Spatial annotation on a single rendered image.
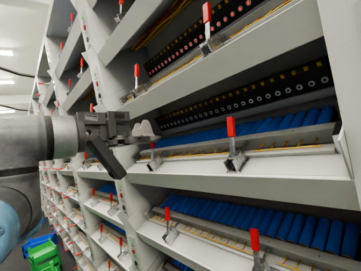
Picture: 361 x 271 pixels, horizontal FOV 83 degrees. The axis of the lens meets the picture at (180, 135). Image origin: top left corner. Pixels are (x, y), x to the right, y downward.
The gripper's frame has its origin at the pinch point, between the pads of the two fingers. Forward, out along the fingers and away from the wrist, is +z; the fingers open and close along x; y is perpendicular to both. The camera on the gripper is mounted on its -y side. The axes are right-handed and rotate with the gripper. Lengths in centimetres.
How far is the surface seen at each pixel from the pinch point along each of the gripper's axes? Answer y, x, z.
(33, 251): -87, 218, -21
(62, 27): 75, 77, -6
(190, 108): 8.1, -5.1, 10.0
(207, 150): -4.3, -16.0, 3.4
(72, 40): 49, 43, -9
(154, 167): -7.3, -1.0, -1.8
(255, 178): -9.1, -31.0, -2.6
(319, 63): 8.1, -38.1, 10.0
